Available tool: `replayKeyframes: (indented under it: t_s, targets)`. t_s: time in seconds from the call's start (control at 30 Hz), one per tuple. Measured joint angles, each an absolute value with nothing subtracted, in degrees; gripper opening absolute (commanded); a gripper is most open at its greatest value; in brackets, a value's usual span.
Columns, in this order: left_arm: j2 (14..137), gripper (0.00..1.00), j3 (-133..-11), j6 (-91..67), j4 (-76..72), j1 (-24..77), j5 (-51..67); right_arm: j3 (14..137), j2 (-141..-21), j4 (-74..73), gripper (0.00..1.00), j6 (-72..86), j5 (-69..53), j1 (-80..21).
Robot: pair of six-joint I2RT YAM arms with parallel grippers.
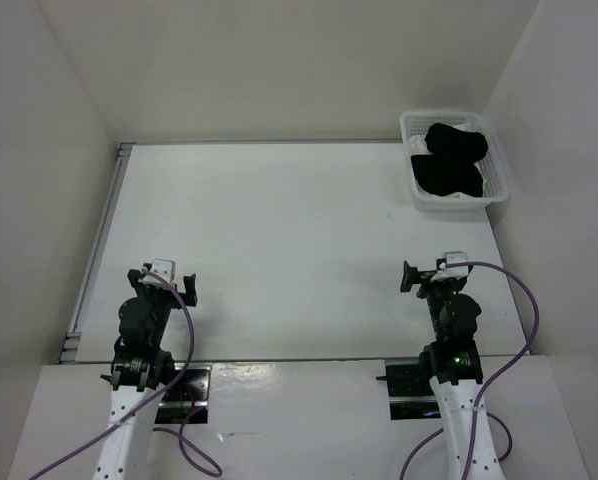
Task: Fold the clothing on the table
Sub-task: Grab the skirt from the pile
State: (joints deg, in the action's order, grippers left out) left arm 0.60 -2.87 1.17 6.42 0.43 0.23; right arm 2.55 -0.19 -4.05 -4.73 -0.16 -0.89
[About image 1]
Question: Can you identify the black skirt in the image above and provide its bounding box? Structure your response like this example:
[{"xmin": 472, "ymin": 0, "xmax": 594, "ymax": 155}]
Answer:
[{"xmin": 410, "ymin": 122, "xmax": 490, "ymax": 199}]

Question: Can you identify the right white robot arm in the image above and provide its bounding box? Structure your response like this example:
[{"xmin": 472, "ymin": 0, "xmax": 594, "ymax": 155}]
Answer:
[{"xmin": 400, "ymin": 252, "xmax": 504, "ymax": 479}]

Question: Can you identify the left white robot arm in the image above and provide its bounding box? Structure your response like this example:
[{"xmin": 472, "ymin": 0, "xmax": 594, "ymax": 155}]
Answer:
[{"xmin": 93, "ymin": 259, "xmax": 197, "ymax": 479}]

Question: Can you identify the white skirt in basket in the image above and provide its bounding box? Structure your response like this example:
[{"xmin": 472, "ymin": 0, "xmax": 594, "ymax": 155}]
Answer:
[{"xmin": 407, "ymin": 119, "xmax": 492, "ymax": 202}]

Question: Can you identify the white plastic laundry basket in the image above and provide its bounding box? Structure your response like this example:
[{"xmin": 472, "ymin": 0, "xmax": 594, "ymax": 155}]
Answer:
[{"xmin": 400, "ymin": 110, "xmax": 509, "ymax": 211}]

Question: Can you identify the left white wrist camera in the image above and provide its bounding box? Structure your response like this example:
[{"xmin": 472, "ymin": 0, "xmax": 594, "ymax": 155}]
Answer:
[{"xmin": 140, "ymin": 259, "xmax": 176, "ymax": 288}]

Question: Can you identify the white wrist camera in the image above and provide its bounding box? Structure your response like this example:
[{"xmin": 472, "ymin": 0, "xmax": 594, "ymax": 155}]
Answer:
[
  {"xmin": 433, "ymin": 251, "xmax": 470, "ymax": 281},
  {"xmin": 140, "ymin": 259, "xmax": 176, "ymax": 288}
]

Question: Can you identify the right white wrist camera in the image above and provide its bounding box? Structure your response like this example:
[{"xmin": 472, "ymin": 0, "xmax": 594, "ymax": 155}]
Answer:
[{"xmin": 433, "ymin": 251, "xmax": 470, "ymax": 281}]

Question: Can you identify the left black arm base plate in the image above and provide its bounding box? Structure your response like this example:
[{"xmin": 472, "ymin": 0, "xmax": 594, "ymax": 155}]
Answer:
[{"xmin": 155, "ymin": 363, "xmax": 212, "ymax": 426}]

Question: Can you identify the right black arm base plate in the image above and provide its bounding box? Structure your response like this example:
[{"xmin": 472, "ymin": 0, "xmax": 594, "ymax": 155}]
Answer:
[{"xmin": 376, "ymin": 359, "xmax": 440, "ymax": 421}]

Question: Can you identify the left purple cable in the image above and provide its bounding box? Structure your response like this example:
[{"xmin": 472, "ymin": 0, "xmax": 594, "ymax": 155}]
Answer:
[{"xmin": 26, "ymin": 269, "xmax": 224, "ymax": 480}]

